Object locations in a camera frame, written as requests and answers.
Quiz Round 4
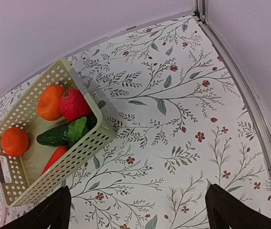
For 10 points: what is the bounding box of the right aluminium frame post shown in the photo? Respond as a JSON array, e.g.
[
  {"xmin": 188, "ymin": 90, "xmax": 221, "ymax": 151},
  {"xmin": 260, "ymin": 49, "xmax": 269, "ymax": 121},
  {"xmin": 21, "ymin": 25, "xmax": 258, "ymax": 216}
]
[{"xmin": 195, "ymin": 0, "xmax": 209, "ymax": 23}]

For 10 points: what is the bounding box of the red toy tomato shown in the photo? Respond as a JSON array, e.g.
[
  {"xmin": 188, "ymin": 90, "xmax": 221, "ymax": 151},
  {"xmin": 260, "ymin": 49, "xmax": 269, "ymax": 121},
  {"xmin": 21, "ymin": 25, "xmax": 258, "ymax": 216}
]
[{"xmin": 59, "ymin": 89, "xmax": 92, "ymax": 122}]

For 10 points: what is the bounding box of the orange toy carrot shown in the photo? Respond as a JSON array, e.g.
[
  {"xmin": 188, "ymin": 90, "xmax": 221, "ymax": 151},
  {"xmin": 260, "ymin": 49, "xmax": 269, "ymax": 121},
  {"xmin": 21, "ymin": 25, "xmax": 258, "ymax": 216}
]
[{"xmin": 42, "ymin": 146, "xmax": 68, "ymax": 174}]

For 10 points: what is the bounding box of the floral patterned table mat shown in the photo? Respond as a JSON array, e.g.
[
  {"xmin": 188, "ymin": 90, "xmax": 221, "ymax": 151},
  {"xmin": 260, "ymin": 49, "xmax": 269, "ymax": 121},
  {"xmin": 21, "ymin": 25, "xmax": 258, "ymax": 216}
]
[{"xmin": 0, "ymin": 15, "xmax": 271, "ymax": 229}]

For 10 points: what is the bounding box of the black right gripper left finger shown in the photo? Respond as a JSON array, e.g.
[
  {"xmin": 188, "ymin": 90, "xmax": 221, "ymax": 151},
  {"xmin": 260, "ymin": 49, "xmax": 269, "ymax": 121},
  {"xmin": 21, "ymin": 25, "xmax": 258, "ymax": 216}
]
[{"xmin": 1, "ymin": 186, "xmax": 71, "ymax": 229}]

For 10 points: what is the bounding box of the beige perforated plastic basket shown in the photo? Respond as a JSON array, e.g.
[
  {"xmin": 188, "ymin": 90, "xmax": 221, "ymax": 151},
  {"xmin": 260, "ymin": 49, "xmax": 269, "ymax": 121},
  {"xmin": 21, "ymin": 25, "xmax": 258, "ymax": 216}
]
[{"xmin": 0, "ymin": 58, "xmax": 115, "ymax": 207}]

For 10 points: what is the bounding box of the green toy vegetable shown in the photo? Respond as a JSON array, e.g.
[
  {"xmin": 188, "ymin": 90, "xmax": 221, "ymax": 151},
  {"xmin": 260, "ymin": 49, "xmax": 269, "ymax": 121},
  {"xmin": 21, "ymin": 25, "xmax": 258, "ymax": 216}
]
[{"xmin": 68, "ymin": 117, "xmax": 89, "ymax": 147}]

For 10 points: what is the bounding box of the dark green toy cucumber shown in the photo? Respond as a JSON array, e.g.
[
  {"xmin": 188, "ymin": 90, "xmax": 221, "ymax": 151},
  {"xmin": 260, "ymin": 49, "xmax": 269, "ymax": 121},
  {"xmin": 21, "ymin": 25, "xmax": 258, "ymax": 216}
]
[{"xmin": 36, "ymin": 123, "xmax": 69, "ymax": 147}]

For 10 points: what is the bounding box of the orange toy fruit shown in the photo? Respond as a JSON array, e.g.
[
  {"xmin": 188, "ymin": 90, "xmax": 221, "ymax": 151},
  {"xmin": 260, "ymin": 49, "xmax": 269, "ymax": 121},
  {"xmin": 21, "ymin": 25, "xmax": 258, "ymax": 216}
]
[
  {"xmin": 1, "ymin": 127, "xmax": 29, "ymax": 157},
  {"xmin": 37, "ymin": 84, "xmax": 66, "ymax": 121}
]

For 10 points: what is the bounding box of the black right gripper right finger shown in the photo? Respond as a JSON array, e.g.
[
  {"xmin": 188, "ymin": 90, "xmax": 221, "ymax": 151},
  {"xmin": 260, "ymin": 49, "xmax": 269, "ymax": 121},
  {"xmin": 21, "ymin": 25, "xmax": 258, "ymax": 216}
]
[{"xmin": 205, "ymin": 184, "xmax": 271, "ymax": 229}]

